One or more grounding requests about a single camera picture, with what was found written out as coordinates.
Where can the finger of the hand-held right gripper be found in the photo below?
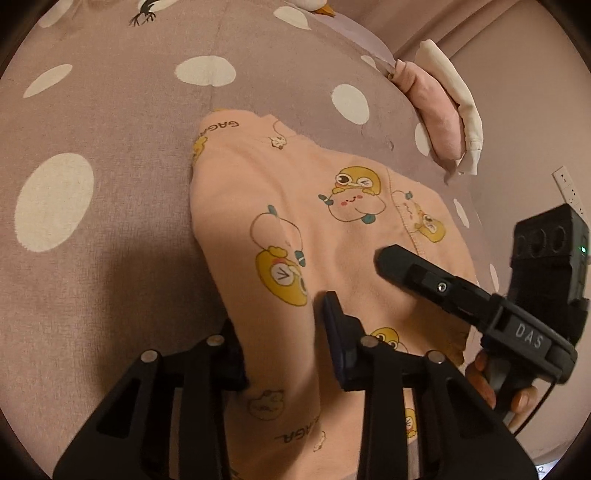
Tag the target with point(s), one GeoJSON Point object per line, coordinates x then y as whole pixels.
{"type": "Point", "coordinates": [415, 272]}

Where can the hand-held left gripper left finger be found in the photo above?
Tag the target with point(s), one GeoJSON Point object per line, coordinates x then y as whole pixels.
{"type": "Point", "coordinates": [231, 357]}

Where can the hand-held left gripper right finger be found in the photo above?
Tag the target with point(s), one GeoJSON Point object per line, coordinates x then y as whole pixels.
{"type": "Point", "coordinates": [333, 327]}

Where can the pink cartoon print garment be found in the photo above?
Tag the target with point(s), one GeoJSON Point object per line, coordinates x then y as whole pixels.
{"type": "Point", "coordinates": [323, 230]}

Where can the person's right hand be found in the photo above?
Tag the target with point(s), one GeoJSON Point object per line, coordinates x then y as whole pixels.
{"type": "Point", "coordinates": [478, 374]}

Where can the white power strip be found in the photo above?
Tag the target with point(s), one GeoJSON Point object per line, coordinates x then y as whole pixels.
{"type": "Point", "coordinates": [567, 184]}

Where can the pink folded cloth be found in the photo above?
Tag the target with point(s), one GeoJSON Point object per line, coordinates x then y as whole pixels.
{"type": "Point", "coordinates": [438, 110]}

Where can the white folded cloth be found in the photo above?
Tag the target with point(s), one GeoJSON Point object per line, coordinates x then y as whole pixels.
{"type": "Point", "coordinates": [461, 92]}

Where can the mauve white-dotted blanket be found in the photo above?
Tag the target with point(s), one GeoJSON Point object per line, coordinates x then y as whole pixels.
{"type": "Point", "coordinates": [115, 115]}

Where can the white goose plush toy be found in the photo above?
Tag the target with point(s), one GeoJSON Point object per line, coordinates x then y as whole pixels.
{"type": "Point", "coordinates": [315, 4]}

